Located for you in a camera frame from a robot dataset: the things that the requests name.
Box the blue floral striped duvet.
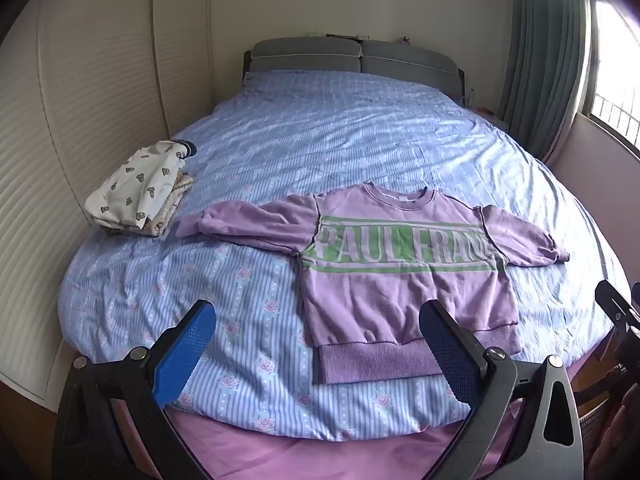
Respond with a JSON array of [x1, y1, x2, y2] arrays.
[[57, 70, 631, 441]]

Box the white nightstand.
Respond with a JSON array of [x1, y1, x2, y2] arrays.
[[472, 105, 512, 134]]

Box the cream louvered wardrobe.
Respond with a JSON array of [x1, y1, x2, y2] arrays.
[[0, 0, 216, 401]]

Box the beige folded garment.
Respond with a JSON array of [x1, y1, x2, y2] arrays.
[[110, 172, 196, 238]]

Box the window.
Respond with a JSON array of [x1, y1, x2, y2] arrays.
[[580, 0, 640, 156]]

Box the purple sweatshirt with green print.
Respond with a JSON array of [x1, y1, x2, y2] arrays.
[[175, 182, 571, 386]]

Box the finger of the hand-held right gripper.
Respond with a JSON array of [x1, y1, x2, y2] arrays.
[[595, 280, 640, 333]]

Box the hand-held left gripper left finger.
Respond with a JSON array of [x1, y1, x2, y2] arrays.
[[52, 300, 217, 480]]

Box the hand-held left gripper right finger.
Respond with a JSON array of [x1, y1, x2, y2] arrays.
[[419, 300, 583, 480]]

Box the navy striped garment cuff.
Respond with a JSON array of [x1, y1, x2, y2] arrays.
[[170, 139, 198, 161]]

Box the grey padded headboard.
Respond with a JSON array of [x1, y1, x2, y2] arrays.
[[243, 37, 466, 106]]

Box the pink bed sheet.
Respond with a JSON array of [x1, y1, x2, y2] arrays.
[[75, 350, 581, 480]]

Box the grey-green curtain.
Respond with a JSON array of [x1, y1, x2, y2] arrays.
[[500, 0, 593, 161]]

